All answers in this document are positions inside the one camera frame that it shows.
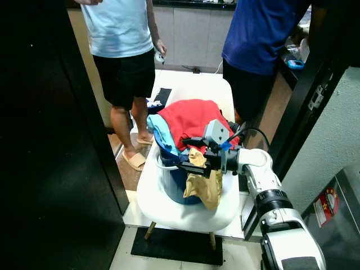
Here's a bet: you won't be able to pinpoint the person in pale blue shirt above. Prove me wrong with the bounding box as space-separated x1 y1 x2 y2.
73 0 168 172

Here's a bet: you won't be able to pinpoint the small black floor mat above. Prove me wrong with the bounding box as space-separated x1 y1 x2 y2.
146 87 173 114

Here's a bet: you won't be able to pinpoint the silver door latch plate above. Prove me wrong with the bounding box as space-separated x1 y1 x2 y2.
307 84 329 111

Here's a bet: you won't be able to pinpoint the grey kitchen cabinet counter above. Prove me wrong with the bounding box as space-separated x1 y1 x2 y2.
149 0 238 73

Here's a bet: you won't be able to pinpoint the black door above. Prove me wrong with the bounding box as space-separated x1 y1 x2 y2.
0 0 130 270

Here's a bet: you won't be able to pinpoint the white plastic chair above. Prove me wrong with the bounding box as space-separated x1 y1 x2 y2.
136 70 242 250

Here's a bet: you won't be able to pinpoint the light teal cloth garment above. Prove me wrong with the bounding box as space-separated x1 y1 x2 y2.
146 114 181 154

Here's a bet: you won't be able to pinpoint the blue plastic bucket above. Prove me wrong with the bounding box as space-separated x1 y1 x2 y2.
154 139 204 205

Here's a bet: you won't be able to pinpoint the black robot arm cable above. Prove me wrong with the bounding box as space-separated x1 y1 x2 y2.
228 127 272 154

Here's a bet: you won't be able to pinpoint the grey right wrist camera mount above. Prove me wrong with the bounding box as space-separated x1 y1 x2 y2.
204 119 231 150

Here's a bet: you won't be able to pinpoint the large black floor mat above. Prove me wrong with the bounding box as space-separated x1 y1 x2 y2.
131 227 224 267

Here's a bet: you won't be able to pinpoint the blue object on counter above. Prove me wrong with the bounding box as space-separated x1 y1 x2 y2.
286 59 305 70

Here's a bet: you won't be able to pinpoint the tan cloth garment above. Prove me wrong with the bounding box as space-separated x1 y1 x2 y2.
183 148 224 211

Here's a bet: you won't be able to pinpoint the brown wooden cabinet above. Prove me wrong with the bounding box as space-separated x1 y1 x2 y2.
252 51 296 133

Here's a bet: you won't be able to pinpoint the black door frame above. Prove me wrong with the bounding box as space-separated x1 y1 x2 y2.
241 0 360 240

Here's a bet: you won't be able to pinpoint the red cloth garment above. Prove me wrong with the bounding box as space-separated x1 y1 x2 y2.
156 99 230 154

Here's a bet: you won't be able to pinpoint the person in dark blue shirt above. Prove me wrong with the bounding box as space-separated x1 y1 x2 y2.
222 0 317 123

